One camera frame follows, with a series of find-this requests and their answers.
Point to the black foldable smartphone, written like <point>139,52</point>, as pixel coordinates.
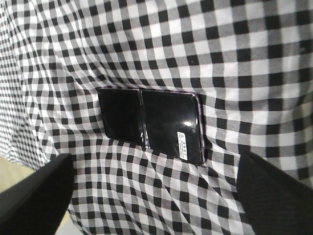
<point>166,121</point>

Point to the checkered quilt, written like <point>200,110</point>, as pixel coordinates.
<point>251,62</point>

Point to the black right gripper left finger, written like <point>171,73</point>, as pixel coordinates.
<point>37,204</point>

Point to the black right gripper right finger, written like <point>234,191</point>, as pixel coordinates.
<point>275,203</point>

